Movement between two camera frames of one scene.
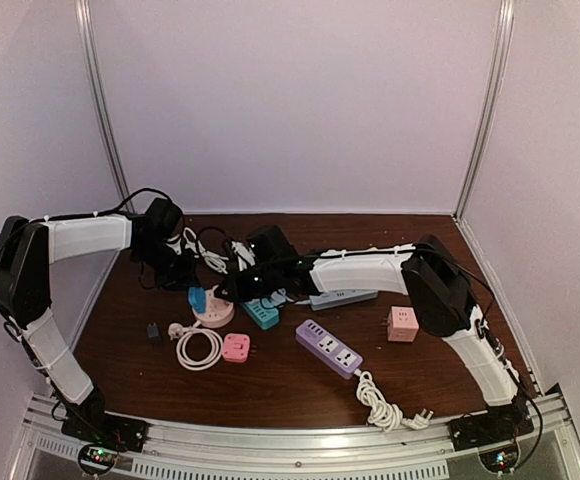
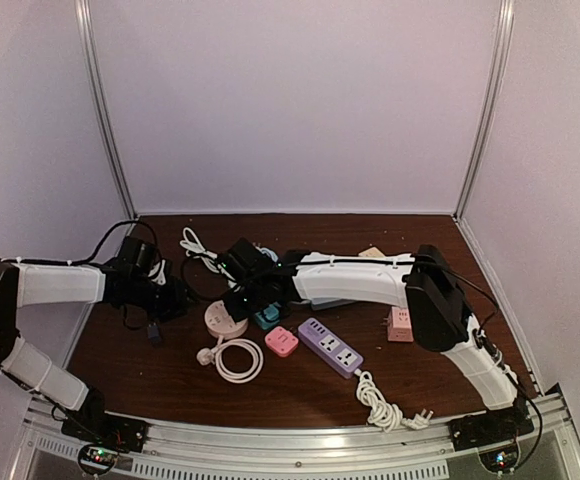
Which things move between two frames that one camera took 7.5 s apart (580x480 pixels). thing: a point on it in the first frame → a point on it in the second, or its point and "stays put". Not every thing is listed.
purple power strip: [329, 349] stays put
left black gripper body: [170, 271] → [158, 303]
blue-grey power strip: [338, 297] stays put
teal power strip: [264, 317] stays put
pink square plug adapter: [236, 347] → [281, 341]
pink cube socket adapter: [402, 324] stays put
